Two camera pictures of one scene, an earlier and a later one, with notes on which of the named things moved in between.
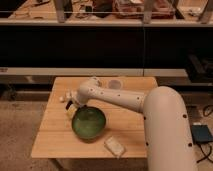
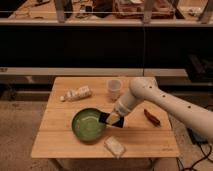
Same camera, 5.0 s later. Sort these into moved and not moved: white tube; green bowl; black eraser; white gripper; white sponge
Moved: black eraser; white gripper
Not moved: green bowl; white sponge; white tube
